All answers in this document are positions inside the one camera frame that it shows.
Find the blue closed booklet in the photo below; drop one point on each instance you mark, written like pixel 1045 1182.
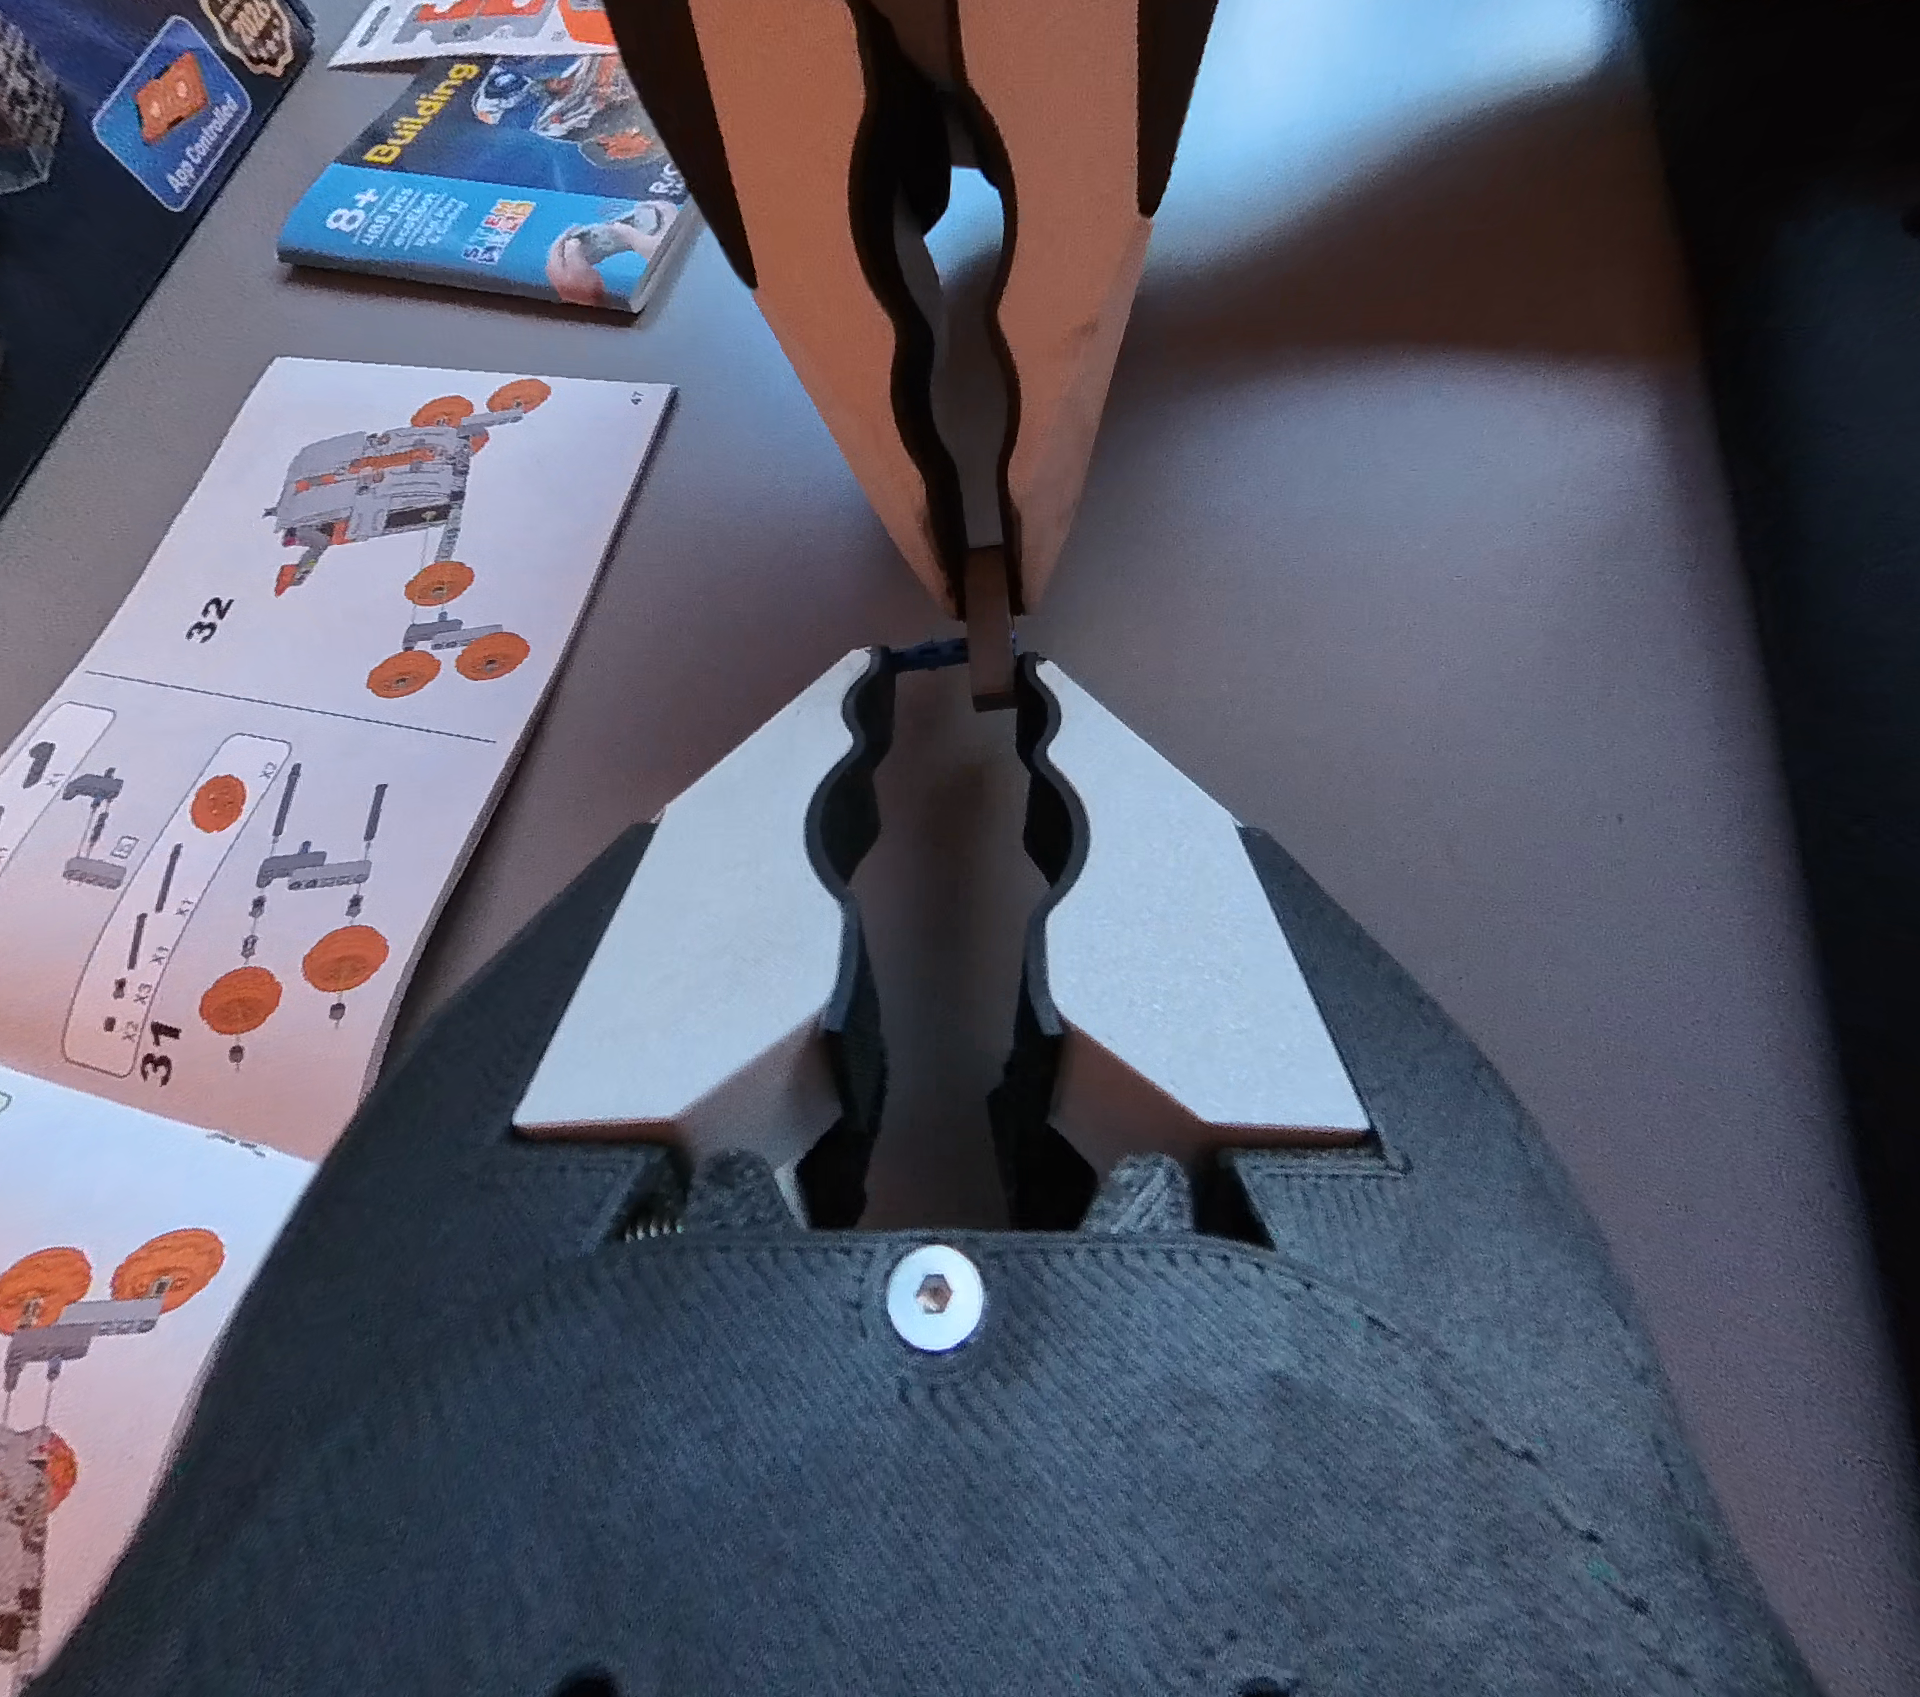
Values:
pixel 480 197

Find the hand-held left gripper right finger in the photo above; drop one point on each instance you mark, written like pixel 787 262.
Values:
pixel 1200 977

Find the open instruction booklet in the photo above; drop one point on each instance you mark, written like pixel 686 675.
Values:
pixel 374 677

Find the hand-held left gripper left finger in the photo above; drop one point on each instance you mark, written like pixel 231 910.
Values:
pixel 704 946

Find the blue toy box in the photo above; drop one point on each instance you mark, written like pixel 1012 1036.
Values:
pixel 151 2

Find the blue toy pin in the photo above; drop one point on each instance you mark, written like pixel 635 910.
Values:
pixel 922 657

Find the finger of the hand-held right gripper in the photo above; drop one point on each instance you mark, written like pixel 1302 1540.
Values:
pixel 1073 153
pixel 794 153

